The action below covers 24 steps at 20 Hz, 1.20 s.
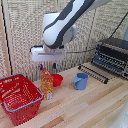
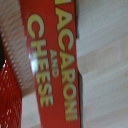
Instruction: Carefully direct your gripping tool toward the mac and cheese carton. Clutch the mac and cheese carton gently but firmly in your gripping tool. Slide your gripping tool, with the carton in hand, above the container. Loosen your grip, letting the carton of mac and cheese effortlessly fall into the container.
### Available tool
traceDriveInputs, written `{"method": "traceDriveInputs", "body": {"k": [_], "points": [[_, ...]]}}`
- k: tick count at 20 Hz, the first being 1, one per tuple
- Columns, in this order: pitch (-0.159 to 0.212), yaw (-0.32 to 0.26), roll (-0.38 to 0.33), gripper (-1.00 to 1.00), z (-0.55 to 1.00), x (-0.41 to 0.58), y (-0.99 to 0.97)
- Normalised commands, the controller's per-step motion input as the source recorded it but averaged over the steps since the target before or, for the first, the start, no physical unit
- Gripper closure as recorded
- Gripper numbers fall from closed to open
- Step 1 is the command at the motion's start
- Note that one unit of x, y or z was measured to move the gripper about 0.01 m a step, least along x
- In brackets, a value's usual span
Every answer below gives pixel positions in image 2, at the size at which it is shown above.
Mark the red macaroni and cheese carton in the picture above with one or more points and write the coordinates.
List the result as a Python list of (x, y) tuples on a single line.
[(50, 66)]

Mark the red mesh basket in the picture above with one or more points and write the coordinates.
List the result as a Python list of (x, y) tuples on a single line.
[(8, 96)]

